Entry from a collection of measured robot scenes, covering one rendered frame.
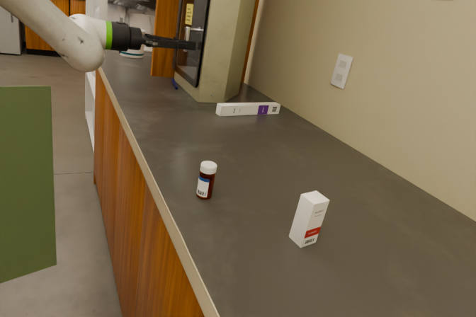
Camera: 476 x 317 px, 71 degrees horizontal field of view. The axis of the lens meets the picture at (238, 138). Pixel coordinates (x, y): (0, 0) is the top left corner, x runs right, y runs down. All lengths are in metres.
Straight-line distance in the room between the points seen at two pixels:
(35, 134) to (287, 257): 0.42
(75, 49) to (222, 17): 0.52
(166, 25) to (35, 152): 1.21
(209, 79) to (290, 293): 0.92
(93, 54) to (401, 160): 0.96
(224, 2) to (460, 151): 0.86
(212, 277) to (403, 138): 0.76
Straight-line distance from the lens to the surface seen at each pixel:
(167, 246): 0.78
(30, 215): 0.49
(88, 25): 1.15
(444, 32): 1.07
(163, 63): 1.61
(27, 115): 0.43
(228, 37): 1.28
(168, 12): 1.58
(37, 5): 1.00
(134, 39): 1.20
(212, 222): 0.63
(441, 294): 0.68
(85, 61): 1.05
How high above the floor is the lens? 1.31
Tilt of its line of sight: 22 degrees down
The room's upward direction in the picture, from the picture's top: 11 degrees clockwise
